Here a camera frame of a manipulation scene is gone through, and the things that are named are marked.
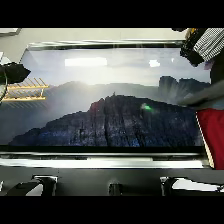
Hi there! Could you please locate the yellow clothes hanger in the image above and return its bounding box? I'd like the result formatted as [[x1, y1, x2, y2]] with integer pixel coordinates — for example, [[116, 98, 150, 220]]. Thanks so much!
[[6, 77, 51, 91], [1, 89, 48, 102]]

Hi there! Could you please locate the black and yellow garment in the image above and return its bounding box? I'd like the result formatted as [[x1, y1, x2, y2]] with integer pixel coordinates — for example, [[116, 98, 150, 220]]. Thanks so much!
[[179, 28, 208, 68]]

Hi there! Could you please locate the red garment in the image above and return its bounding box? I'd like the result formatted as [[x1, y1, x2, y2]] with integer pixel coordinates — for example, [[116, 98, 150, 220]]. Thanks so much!
[[195, 107, 224, 171]]

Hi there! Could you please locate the silver frame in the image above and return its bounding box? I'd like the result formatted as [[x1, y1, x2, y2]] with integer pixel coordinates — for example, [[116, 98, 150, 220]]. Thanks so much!
[[0, 39, 224, 196]]

